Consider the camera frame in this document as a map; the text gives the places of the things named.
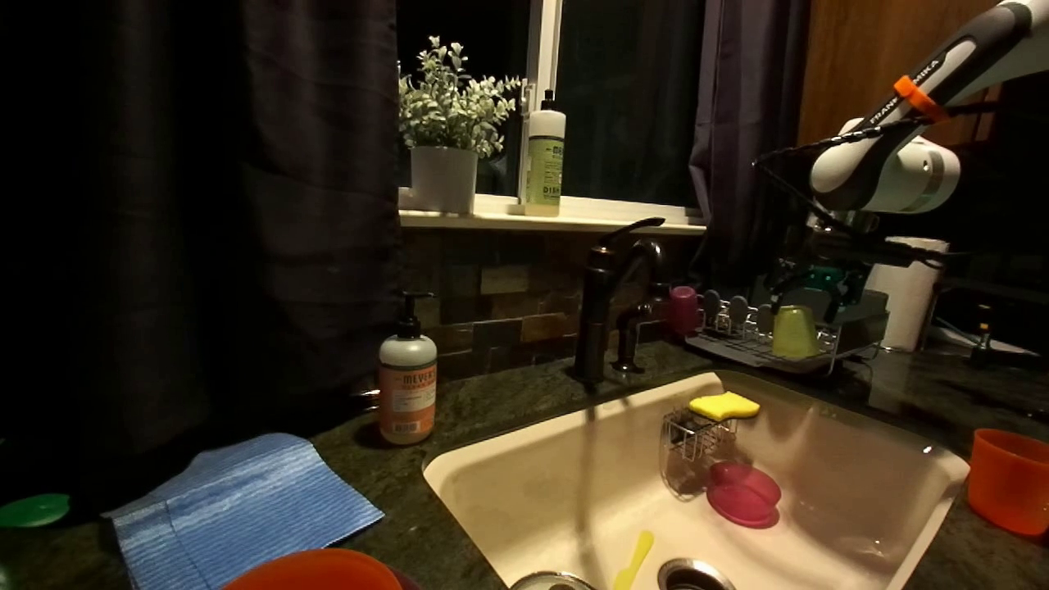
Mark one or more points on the green plastic cup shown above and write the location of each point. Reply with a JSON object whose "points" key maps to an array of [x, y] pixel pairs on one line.
{"points": [[794, 331]]}

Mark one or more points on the white kitchen sink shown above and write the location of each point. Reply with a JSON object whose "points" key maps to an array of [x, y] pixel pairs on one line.
{"points": [[568, 493]]}

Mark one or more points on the dark window curtain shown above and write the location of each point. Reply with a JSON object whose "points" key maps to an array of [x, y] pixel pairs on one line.
{"points": [[197, 217]]}

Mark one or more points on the orange plastic cup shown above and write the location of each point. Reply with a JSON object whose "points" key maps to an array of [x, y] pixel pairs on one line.
{"points": [[1010, 481]]}

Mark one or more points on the orange label soap dispenser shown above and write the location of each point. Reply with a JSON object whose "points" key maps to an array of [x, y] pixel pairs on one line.
{"points": [[406, 382]]}

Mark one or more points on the white paper towel roll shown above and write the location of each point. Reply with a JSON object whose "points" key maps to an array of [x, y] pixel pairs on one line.
{"points": [[912, 305]]}

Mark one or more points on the pink plastic cup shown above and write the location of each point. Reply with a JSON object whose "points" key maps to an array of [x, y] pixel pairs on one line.
{"points": [[683, 309]]}

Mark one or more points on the green plastic lid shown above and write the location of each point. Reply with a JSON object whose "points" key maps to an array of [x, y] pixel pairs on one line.
{"points": [[34, 510]]}

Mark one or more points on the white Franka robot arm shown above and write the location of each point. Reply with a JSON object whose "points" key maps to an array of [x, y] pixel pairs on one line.
{"points": [[906, 176]]}

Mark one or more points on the grey dish drying rack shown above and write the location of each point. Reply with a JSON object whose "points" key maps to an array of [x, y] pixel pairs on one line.
{"points": [[731, 350]]}

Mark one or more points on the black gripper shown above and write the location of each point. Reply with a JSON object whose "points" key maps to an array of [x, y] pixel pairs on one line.
{"points": [[840, 279]]}

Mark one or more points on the yellow plastic utensil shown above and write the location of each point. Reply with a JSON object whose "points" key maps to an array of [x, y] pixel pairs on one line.
{"points": [[635, 558]]}

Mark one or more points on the purple window curtain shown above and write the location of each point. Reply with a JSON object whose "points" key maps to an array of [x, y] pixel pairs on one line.
{"points": [[748, 119]]}

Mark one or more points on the blue dish cloth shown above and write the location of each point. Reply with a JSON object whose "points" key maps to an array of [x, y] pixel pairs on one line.
{"points": [[239, 510]]}

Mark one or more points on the dark bronze faucet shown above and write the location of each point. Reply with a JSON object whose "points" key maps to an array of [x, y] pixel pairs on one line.
{"points": [[611, 295]]}

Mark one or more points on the wooden wall cabinet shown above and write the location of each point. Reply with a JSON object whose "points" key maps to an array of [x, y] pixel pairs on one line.
{"points": [[862, 55]]}

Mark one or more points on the green dish soap bottle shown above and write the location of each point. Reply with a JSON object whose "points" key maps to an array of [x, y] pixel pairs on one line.
{"points": [[542, 152]]}

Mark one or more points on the metal sink drain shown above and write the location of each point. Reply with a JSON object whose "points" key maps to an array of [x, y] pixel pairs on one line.
{"points": [[691, 576]]}

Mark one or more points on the yellow sponge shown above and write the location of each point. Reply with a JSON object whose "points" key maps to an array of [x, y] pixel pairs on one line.
{"points": [[722, 405]]}

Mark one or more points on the white window sill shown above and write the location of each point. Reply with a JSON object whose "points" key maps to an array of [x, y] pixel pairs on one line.
{"points": [[592, 212]]}

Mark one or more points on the pink silicone scrubber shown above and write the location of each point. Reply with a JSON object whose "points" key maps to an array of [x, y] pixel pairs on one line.
{"points": [[741, 493]]}

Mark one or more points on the orange plastic bowl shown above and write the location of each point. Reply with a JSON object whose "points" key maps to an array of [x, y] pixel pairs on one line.
{"points": [[317, 571]]}

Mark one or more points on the potted plant white pot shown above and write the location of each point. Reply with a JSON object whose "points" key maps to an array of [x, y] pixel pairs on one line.
{"points": [[448, 119]]}

